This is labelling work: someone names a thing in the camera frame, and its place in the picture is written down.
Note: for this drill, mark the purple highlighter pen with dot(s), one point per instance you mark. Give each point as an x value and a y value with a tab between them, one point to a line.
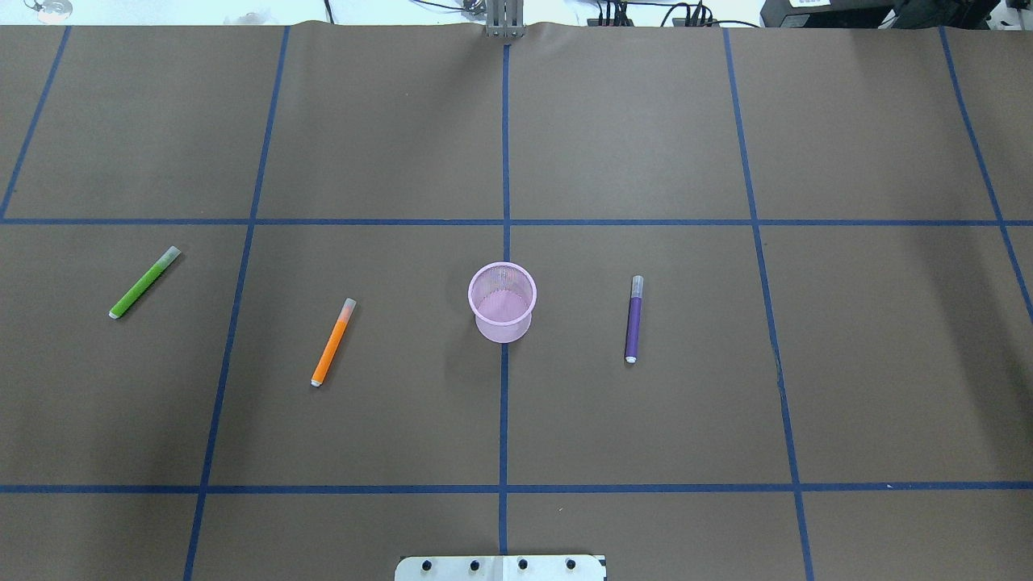
633	328

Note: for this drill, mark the orange highlighter pen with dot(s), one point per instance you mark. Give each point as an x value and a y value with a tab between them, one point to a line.
333	343

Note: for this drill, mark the green highlighter pen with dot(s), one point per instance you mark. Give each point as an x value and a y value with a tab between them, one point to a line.
133	295

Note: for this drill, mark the pink mesh pen holder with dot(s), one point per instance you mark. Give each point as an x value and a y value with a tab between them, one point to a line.
502	296

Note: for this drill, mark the brown paper table mat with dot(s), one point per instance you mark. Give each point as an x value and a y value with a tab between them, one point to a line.
319	302

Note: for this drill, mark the metal mounting plate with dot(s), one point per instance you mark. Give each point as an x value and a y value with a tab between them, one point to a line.
503	567

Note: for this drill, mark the black device box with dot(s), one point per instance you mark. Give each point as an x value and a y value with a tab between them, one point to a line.
904	15

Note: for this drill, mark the aluminium frame post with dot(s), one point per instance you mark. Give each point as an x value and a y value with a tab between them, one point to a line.
504	18

